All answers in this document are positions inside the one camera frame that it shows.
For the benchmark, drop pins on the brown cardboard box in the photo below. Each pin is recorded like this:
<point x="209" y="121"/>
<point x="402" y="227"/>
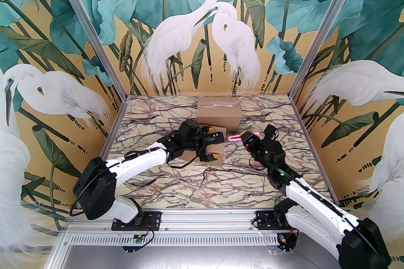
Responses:
<point x="221" y="148"/>
<point x="217" y="118"/>

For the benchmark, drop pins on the pink utility knife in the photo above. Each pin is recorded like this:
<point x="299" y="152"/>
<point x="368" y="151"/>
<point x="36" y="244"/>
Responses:
<point x="234" y="137"/>

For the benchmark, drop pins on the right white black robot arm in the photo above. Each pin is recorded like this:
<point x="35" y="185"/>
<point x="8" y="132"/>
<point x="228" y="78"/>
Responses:
<point x="315" y="207"/>

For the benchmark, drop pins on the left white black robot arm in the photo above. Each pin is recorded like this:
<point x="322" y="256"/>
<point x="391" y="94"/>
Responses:
<point x="94" y="189"/>

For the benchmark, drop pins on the perforated metal strip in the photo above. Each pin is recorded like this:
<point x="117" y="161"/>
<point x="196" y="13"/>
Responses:
<point x="205" y="240"/>

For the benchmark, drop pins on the grey metal sheet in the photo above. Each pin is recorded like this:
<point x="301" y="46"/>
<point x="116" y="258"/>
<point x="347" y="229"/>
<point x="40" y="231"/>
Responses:
<point x="205" y="258"/>

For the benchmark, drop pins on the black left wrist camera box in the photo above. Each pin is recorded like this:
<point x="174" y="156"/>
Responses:
<point x="215" y="138"/>

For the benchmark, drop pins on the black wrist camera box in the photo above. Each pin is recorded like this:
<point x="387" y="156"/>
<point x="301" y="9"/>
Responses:
<point x="270" y="131"/>
<point x="215" y="138"/>

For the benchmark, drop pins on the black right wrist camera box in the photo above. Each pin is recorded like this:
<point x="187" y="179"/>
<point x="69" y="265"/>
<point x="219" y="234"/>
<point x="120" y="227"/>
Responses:
<point x="270" y="131"/>

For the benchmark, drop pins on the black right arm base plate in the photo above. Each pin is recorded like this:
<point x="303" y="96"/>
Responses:
<point x="263" y="219"/>

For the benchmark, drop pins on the aluminium frame rail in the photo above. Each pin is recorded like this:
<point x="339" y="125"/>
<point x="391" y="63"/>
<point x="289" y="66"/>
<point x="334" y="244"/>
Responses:
<point x="205" y="220"/>

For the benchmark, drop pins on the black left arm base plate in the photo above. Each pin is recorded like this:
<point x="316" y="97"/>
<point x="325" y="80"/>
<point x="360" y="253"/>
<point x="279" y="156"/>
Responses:
<point x="153" y="219"/>

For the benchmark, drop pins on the right aluminium frame post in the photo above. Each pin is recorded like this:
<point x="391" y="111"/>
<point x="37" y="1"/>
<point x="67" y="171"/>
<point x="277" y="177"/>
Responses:
<point x="327" y="21"/>

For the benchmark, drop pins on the aluminium frame post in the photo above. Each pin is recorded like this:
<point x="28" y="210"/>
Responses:
<point x="88" y="21"/>
<point x="327" y="21"/>

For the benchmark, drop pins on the left aluminium frame post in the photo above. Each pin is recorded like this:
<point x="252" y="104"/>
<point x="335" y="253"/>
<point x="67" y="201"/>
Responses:
<point x="88" y="21"/>

